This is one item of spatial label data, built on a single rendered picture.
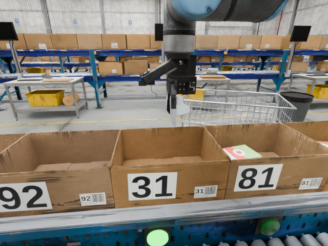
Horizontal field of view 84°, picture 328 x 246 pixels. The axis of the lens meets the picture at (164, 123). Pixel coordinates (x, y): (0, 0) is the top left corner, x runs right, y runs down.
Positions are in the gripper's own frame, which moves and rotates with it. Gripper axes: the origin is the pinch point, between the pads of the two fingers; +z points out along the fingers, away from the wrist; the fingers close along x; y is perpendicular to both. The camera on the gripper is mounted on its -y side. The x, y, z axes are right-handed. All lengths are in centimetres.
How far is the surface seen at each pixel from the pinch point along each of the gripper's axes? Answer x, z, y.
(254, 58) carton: 860, 17, 539
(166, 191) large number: -8.2, 23.3, -1.8
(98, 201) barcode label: -8.2, 25.8, -24.3
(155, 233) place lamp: -15.5, 33.4, -5.7
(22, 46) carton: 442, -23, -293
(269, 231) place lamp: -16, 37, 33
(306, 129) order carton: 21, 16, 74
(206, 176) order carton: -8.0, 18.4, 11.9
